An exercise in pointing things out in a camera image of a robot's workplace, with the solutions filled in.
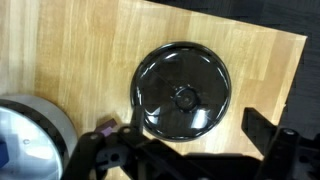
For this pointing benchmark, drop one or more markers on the black round glossy lid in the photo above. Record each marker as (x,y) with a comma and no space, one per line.
(181,76)

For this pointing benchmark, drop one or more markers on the grey metal bowl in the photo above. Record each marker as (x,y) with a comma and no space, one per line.
(36,140)

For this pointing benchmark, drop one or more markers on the purple wooden cube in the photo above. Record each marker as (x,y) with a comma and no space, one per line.
(107,128)

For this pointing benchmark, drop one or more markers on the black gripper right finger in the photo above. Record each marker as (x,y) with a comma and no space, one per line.
(256,125)

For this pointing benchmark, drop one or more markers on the blue wooden cube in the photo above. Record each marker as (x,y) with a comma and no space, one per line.
(2,155)

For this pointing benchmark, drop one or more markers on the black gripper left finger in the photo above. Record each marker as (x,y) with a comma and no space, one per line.
(137,118)

